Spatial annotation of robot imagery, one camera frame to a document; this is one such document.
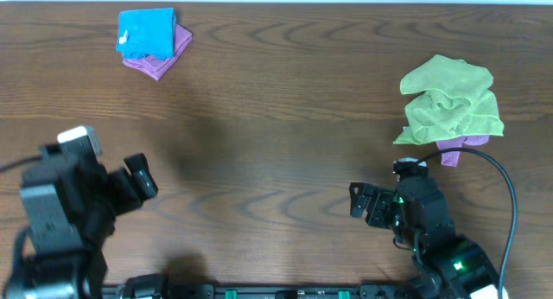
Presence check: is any blue microfiber cloth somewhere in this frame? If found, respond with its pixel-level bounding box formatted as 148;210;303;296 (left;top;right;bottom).
116;8;176;60

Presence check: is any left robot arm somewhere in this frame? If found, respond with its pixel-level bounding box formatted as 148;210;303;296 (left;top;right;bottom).
2;137;158;298

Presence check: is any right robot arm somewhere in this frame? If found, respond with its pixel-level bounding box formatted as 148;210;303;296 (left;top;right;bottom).
349;176;508;298

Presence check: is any purple cloth under pile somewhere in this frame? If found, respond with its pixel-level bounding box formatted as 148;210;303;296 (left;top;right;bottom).
435;135;491;169

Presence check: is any folded purple cloth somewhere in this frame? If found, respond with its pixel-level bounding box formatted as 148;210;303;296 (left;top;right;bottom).
122;23;194;81

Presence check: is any crumpled green cloth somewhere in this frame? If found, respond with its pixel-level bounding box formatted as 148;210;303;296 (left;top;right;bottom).
394;54;505;145

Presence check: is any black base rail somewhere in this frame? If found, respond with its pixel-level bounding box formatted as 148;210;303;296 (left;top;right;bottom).
101;274;416;299

